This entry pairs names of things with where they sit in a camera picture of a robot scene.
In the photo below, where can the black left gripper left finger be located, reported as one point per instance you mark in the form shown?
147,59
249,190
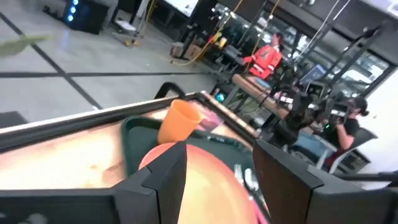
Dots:
149,202

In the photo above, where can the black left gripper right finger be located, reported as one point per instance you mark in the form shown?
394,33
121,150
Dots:
295,193

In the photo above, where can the yellow plastic rod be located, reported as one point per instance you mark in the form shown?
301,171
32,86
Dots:
238,174

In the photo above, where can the orange plastic plate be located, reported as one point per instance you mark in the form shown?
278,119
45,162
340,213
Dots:
211,193

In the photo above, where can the orange plastic cup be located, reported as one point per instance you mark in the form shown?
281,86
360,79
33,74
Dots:
178,124

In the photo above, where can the dark green plastic tray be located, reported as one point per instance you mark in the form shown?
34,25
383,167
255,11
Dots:
140,140

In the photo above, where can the small yellow cup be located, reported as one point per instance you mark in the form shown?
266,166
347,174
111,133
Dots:
223,42

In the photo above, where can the person in dark shirt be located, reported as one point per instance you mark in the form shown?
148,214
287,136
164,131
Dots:
348,130

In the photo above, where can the grey office chair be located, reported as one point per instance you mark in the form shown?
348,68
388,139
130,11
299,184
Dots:
360,140

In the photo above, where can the wooden workbench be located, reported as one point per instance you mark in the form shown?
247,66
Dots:
258,93

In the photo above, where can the person in orange jacket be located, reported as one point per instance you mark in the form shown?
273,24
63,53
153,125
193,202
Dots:
265,60

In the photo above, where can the brown cardboard box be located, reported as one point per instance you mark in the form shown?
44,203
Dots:
192,51

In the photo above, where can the black computer tower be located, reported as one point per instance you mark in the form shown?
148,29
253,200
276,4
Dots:
85,15

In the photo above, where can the green leafy plant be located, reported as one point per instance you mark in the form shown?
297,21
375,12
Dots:
18,45

